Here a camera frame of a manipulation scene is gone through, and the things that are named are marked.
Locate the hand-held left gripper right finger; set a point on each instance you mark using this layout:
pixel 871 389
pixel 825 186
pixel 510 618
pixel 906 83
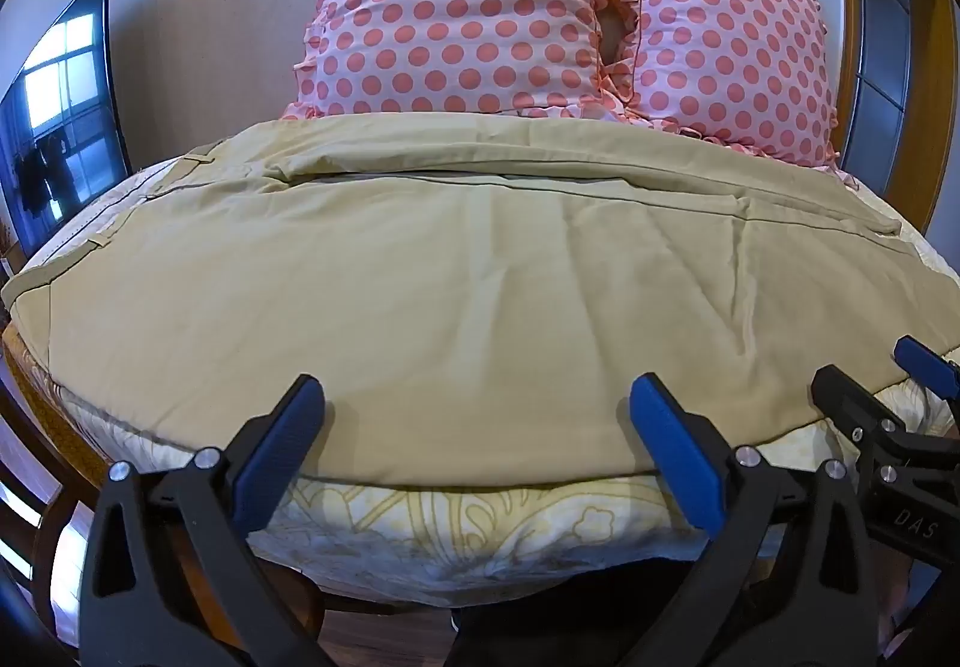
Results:
pixel 671 446

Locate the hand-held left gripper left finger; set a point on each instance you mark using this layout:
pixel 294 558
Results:
pixel 281 442

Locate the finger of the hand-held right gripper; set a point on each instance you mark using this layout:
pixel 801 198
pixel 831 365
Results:
pixel 930 371
pixel 851 404

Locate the yellow-green blanket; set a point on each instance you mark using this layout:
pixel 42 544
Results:
pixel 465 277

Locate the floral yellow bed sheet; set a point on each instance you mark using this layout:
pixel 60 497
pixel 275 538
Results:
pixel 450 532

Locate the dark wooden chair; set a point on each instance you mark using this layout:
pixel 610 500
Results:
pixel 22 487

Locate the small pink polka dot pillow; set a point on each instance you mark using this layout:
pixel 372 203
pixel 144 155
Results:
pixel 735 45

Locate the black flat screen television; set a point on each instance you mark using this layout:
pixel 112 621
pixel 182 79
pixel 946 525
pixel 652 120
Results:
pixel 64 112

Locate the large pink polka dot pillow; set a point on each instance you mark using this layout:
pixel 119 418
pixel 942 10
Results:
pixel 457 0

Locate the wooden bed frame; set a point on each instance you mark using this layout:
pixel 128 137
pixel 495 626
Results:
pixel 45 412

